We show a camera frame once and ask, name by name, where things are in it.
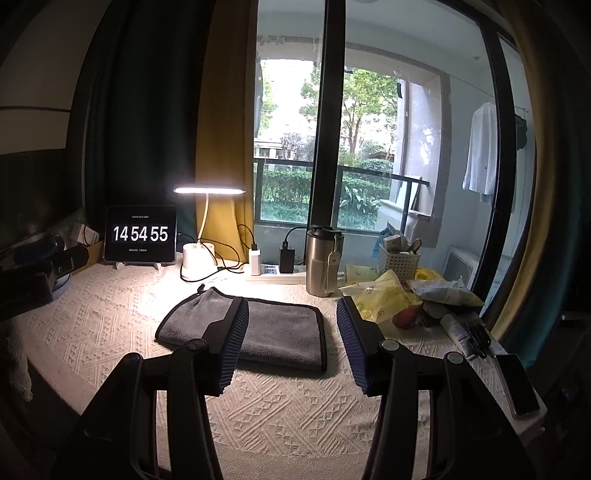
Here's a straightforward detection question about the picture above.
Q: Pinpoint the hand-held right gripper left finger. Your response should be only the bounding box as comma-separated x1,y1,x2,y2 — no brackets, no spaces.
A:
51,296,250,480

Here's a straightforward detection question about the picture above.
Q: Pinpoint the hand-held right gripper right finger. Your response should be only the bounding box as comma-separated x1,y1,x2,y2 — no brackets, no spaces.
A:
336,296,539,480

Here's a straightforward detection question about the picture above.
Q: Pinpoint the grey towel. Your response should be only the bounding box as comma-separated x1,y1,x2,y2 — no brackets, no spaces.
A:
154,286,327,373

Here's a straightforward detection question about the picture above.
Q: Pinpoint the yellow plastic bag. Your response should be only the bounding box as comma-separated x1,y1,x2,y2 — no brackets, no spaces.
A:
338,270,424,325

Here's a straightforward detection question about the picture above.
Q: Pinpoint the red apple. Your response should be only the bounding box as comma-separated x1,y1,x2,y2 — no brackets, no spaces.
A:
392,306,420,330

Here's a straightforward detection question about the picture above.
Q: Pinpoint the yellow paper packet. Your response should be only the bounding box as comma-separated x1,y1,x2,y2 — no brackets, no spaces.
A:
344,264,385,285

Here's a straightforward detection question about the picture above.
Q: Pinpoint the cardboard box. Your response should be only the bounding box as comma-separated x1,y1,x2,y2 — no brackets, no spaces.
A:
69,222,105,267

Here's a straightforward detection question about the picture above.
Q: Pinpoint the white power strip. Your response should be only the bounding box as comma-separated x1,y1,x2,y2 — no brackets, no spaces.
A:
246,263,308,284

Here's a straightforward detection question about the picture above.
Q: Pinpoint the stainless steel tumbler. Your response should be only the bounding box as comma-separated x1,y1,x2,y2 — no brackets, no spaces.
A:
305,224,345,298

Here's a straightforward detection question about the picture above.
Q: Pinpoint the white textured tablecloth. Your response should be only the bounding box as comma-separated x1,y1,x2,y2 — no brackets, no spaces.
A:
10,258,548,480

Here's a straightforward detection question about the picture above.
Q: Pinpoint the white desk lamp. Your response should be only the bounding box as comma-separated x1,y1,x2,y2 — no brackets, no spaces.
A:
173,184,246,282

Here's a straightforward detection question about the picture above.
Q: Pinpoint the white plastic basket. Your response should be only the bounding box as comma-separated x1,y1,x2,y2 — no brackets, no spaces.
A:
376,240,421,278

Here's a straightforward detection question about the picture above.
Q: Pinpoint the white cream tube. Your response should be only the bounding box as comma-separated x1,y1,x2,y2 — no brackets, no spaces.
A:
438,312,477,359

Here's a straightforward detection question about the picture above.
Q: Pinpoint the white crumpled packet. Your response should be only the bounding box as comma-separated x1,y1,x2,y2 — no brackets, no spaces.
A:
408,276,485,308

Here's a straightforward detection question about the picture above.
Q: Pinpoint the tablet with clock display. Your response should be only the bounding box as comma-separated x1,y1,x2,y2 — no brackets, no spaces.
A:
103,205,179,267

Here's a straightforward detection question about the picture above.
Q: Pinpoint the black key bundle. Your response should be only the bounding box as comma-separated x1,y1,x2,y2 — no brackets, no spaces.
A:
465,322,496,359

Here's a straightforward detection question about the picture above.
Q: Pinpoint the white balcony appliance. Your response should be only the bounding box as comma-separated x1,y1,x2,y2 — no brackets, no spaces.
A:
445,246,481,289

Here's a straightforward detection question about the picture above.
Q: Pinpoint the smartphone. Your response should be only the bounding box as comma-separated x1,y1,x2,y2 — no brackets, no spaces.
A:
493,353,541,419

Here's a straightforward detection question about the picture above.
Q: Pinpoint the dark green curtain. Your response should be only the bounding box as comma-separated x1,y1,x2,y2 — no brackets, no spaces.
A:
82,0,209,259

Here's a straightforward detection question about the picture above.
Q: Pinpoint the yellow curtain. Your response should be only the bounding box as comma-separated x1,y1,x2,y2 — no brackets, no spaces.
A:
196,0,260,260

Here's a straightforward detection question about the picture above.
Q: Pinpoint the white hanging shirt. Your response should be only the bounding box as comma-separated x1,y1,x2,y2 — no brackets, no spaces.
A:
462,102,499,204

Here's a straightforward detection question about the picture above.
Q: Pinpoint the dark hanging garment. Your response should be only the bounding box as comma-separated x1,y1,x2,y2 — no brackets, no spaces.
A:
512,111,528,149

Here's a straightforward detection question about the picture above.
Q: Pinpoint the black charger cable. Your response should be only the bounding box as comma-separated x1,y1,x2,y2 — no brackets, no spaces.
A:
283,226,311,248
213,224,256,274

